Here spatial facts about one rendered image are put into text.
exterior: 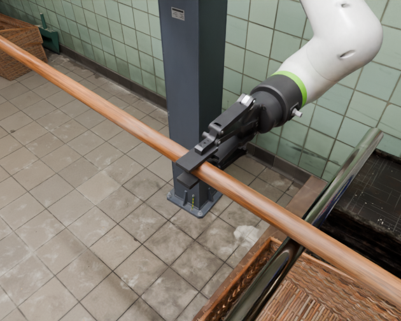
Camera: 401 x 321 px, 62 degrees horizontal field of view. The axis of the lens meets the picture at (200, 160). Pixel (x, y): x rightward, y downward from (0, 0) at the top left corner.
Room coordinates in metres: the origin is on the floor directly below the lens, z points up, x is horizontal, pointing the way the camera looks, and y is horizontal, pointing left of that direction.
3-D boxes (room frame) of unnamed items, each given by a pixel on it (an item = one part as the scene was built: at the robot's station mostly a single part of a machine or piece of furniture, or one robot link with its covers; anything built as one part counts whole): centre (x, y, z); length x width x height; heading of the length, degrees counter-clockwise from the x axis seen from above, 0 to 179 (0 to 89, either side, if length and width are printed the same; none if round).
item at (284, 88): (0.55, -0.15, 1.19); 0.12 x 0.06 x 0.09; 49
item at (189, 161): (0.38, 0.01, 1.21); 0.07 x 0.03 x 0.01; 139
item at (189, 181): (0.38, 0.01, 1.17); 0.07 x 0.03 x 0.01; 139
